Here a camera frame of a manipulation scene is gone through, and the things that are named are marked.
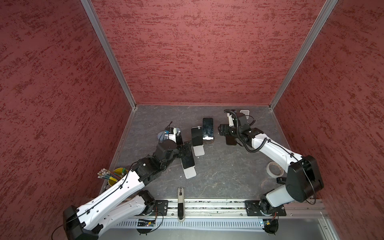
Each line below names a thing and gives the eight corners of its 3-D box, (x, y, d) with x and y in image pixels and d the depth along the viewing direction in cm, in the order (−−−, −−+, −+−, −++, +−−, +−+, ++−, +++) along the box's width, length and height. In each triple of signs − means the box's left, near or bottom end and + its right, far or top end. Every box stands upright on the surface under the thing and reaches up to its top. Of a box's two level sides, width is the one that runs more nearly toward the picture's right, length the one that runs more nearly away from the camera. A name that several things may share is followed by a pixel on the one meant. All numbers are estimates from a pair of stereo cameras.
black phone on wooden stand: (202, 143, 100) (203, 132, 90) (202, 129, 108) (202, 117, 98) (212, 143, 100) (214, 132, 90) (211, 129, 108) (212, 117, 98)
